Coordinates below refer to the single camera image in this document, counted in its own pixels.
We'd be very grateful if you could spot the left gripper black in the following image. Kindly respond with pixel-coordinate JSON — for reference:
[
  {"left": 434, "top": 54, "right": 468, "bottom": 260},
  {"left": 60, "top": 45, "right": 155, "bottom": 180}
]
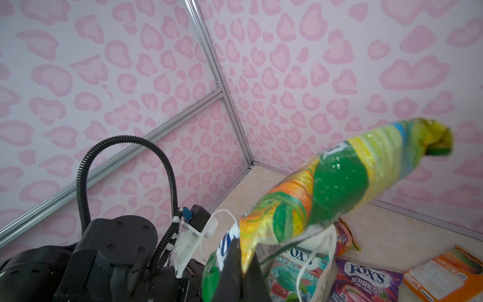
[{"left": 174, "top": 259, "right": 205, "bottom": 302}]

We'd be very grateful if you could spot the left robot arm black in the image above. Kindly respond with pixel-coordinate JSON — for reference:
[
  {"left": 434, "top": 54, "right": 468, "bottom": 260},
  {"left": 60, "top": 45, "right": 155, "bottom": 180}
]
[{"left": 1, "top": 215, "right": 204, "bottom": 301}]

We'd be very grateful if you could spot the orange Fox's fruits candy bag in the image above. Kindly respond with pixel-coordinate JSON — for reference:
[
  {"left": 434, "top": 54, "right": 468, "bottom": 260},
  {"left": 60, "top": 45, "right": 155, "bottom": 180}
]
[{"left": 334, "top": 219, "right": 362, "bottom": 256}]

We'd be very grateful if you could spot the green yellow Fox's candy bag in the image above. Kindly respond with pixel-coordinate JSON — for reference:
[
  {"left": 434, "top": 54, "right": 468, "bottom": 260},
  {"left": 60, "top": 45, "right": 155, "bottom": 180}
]
[{"left": 236, "top": 118, "right": 454, "bottom": 275}]

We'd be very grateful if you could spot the aluminium frame profile diagonal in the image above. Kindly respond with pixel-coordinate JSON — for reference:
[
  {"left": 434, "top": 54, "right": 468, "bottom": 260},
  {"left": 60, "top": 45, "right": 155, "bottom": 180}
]
[{"left": 1, "top": 88, "right": 223, "bottom": 247}]

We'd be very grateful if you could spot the purple berries Fox's candy bag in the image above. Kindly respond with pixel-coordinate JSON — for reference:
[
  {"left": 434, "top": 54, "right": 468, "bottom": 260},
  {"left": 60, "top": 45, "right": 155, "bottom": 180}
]
[{"left": 328, "top": 259, "right": 404, "bottom": 302}]

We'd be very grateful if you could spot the orange candy bag back side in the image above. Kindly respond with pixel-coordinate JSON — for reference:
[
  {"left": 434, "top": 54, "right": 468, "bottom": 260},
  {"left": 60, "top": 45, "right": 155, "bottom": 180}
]
[{"left": 404, "top": 245, "right": 482, "bottom": 301}]

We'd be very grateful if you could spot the white paper gift bag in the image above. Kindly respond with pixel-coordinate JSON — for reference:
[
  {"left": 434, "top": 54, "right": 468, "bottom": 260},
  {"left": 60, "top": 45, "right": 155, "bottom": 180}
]
[{"left": 201, "top": 223, "right": 337, "bottom": 301}]

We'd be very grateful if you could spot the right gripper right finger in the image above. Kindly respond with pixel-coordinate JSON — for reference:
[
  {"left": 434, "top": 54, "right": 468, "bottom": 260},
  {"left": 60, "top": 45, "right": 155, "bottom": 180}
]
[{"left": 243, "top": 255, "right": 271, "bottom": 302}]

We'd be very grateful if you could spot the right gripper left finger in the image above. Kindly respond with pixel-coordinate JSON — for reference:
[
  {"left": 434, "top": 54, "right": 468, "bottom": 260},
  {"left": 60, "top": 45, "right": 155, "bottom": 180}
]
[{"left": 212, "top": 239, "right": 242, "bottom": 302}]

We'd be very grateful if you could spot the aluminium frame post left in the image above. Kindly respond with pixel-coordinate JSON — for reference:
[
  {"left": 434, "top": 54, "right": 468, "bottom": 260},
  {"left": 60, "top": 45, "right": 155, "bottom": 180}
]
[{"left": 185, "top": 0, "right": 255, "bottom": 166}]

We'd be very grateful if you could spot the teal mint blossom candy bag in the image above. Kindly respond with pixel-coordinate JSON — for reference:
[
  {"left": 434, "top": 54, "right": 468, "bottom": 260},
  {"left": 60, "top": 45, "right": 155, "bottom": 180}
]
[{"left": 265, "top": 247, "right": 329, "bottom": 301}]

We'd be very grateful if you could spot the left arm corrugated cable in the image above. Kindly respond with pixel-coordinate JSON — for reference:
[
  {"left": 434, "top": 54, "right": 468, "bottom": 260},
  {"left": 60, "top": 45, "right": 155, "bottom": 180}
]
[{"left": 76, "top": 135, "right": 181, "bottom": 273}]

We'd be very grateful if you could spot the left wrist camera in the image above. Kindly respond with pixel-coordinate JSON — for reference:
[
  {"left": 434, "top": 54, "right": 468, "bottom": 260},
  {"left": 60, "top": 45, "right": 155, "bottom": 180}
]
[{"left": 168, "top": 205, "right": 219, "bottom": 279}]

